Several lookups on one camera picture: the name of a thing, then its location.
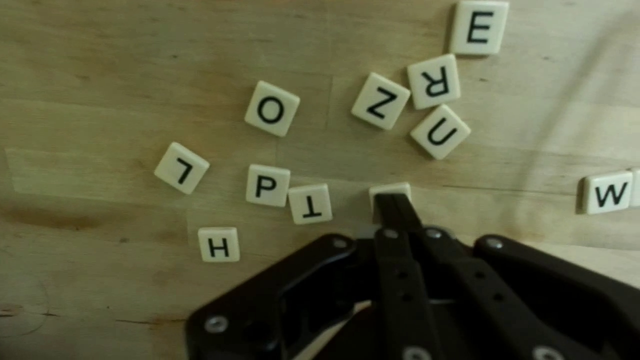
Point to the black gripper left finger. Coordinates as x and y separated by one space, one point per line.
282 309

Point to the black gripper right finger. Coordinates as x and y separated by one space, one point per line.
537 305

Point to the cream letter tile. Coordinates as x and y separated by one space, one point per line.
387 189

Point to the letter tile H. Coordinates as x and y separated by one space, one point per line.
218 244

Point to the letter tile T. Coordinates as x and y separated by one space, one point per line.
310 204

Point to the letter tile P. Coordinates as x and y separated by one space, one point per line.
266 184

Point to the letter tile U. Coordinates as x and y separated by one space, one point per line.
441 132

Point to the letter tile L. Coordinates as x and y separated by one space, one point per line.
181 169

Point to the letter tile W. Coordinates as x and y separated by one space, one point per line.
607 193

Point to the letter tile O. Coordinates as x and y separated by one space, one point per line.
270 108

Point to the letter tile Z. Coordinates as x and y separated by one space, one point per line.
381 100

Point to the letter tile R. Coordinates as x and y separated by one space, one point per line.
435 80

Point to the letter tile E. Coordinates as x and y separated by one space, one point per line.
478 27

